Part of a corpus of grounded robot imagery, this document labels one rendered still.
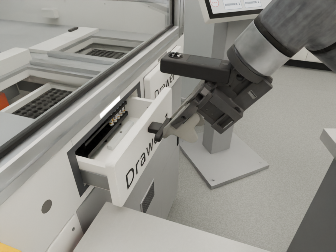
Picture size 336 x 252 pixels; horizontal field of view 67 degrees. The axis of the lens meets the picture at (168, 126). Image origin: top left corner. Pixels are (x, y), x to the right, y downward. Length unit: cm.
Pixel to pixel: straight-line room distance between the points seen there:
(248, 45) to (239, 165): 142
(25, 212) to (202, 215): 117
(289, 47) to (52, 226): 45
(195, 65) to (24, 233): 35
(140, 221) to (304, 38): 42
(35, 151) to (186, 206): 121
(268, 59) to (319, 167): 167
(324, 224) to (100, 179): 76
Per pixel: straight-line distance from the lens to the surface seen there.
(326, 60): 42
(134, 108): 66
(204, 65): 40
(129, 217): 55
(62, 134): 44
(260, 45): 37
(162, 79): 77
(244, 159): 180
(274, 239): 150
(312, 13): 36
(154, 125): 52
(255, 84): 41
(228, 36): 140
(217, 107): 41
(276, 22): 37
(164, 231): 53
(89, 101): 47
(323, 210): 101
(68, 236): 54
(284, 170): 187
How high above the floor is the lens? 121
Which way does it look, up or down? 35 degrees down
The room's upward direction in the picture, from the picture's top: straight up
